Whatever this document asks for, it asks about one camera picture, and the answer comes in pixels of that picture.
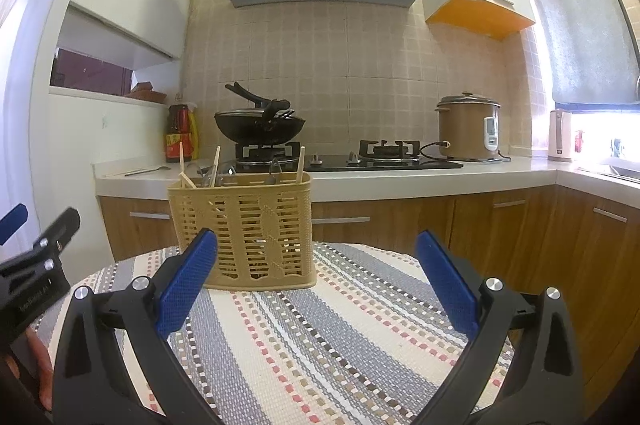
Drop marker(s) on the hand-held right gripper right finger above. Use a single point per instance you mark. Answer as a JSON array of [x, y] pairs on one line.
[[445, 285]]

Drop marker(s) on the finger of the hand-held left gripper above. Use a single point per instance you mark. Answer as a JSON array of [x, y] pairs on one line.
[[11, 222], [62, 230]]

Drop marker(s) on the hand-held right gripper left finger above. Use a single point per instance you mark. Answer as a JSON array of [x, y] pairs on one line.
[[185, 290]]

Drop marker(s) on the yellow plastic utensil basket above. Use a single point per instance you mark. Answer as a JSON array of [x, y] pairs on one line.
[[260, 215]]

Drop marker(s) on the person's left hand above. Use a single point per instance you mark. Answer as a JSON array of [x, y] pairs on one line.
[[41, 370]]

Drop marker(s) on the metal spoon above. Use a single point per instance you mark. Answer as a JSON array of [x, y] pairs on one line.
[[145, 171]]

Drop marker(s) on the white kitchen countertop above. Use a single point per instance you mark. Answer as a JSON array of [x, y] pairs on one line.
[[400, 182]]

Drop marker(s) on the wooden base cabinets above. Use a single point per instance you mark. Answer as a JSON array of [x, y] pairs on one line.
[[550, 225]]

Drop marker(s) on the striped woven table mat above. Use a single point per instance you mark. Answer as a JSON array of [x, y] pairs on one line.
[[325, 345]]

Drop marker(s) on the dark soy sauce bottle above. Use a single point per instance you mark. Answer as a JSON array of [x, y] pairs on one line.
[[178, 137]]

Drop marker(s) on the yellow bottle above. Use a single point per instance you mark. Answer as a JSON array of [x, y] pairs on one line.
[[194, 135]]

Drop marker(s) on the brown rice cooker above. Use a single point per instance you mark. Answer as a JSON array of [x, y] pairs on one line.
[[462, 130]]

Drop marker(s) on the black glass gas stove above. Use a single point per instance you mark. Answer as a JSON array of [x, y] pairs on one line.
[[330, 162]]

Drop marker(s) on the black wok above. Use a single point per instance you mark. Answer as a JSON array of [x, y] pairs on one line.
[[255, 130]]

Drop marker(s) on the pale pink electric kettle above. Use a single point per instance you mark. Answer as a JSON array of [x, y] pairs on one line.
[[561, 137]]

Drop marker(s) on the small red item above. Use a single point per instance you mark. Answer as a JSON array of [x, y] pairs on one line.
[[579, 141]]

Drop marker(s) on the glass wok lid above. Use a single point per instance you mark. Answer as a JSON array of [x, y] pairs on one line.
[[248, 93]]

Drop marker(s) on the steel sink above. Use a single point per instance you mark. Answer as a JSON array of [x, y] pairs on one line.
[[620, 172]]

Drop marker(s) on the grey roller blind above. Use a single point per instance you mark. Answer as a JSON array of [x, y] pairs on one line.
[[585, 20]]

